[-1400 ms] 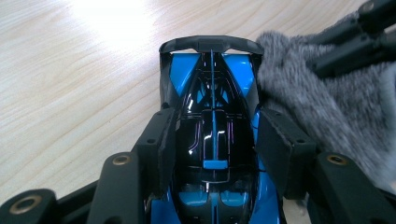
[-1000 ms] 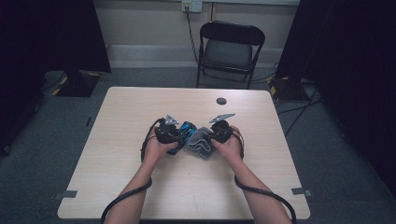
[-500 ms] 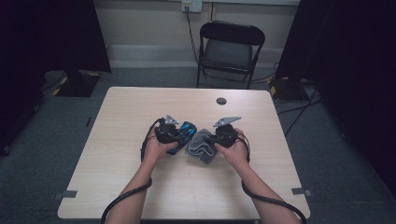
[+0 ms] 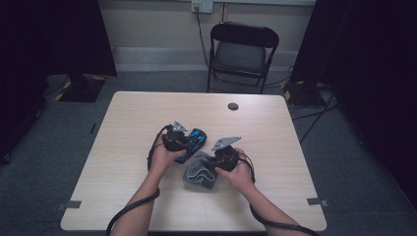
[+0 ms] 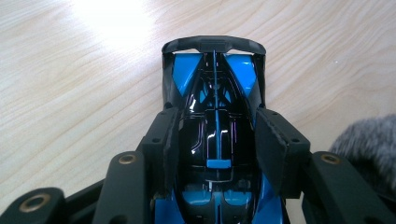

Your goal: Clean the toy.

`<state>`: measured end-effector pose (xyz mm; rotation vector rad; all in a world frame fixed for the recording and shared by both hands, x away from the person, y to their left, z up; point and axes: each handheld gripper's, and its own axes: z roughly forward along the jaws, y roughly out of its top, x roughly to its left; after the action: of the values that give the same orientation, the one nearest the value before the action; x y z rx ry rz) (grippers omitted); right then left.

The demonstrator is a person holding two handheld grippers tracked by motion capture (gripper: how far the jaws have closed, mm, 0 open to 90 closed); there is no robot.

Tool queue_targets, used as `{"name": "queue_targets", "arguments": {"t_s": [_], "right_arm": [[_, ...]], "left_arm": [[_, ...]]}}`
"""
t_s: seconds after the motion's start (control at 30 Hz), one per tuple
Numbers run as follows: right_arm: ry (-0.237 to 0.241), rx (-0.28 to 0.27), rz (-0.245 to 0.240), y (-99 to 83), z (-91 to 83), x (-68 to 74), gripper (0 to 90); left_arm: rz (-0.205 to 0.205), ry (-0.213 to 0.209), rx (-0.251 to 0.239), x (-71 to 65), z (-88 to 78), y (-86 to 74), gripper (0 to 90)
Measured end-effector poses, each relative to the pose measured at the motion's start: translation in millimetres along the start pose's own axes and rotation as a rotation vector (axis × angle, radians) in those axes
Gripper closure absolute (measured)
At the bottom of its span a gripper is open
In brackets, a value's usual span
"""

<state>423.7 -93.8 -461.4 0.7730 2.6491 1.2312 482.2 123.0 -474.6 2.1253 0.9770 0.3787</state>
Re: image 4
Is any black folding chair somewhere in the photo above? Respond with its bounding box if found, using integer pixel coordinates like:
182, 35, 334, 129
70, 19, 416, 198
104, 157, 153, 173
206, 21, 280, 95

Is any black curtain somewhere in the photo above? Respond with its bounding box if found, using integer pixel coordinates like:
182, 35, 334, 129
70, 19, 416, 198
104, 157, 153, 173
0, 0, 118, 165
289, 0, 417, 208

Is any grey tape strip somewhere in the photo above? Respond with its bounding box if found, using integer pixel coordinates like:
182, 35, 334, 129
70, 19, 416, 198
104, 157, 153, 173
307, 197, 329, 207
55, 200, 83, 211

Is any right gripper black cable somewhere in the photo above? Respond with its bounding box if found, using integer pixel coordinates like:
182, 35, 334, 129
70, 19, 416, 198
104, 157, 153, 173
239, 152, 322, 236

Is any grey towel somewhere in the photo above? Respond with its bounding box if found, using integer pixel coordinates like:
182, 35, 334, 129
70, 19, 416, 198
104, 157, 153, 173
182, 150, 219, 191

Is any white wall socket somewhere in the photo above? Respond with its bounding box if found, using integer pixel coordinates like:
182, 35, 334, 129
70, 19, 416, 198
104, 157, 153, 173
191, 0, 214, 14

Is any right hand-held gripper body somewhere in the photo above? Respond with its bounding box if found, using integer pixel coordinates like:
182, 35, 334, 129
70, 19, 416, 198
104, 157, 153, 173
210, 136, 242, 172

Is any black floor cable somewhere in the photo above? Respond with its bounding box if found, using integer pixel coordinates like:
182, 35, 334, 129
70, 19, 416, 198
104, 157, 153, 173
290, 91, 340, 146

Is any black socket cable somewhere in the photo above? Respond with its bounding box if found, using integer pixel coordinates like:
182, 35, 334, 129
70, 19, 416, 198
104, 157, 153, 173
195, 6, 211, 68

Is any person's right hand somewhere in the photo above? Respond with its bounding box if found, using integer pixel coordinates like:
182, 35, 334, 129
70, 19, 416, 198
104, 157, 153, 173
214, 147, 256, 195

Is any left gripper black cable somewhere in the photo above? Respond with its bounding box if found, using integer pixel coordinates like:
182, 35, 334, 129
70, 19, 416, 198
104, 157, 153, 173
105, 124, 172, 236

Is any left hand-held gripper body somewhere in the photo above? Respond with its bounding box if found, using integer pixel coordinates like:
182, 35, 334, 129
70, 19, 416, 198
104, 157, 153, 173
162, 121, 191, 152

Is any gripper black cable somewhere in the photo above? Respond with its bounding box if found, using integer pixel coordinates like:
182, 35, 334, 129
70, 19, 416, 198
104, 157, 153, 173
105, 124, 172, 236
239, 152, 322, 236

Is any person's left hand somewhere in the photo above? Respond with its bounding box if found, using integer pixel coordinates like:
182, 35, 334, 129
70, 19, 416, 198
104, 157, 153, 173
149, 136, 187, 178

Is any blue toy car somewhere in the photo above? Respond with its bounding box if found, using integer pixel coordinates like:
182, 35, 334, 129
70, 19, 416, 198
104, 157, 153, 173
175, 128, 209, 164

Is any black stand base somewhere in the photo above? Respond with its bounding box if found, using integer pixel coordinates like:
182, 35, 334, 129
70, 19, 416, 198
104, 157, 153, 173
58, 74, 106, 103
282, 80, 326, 107

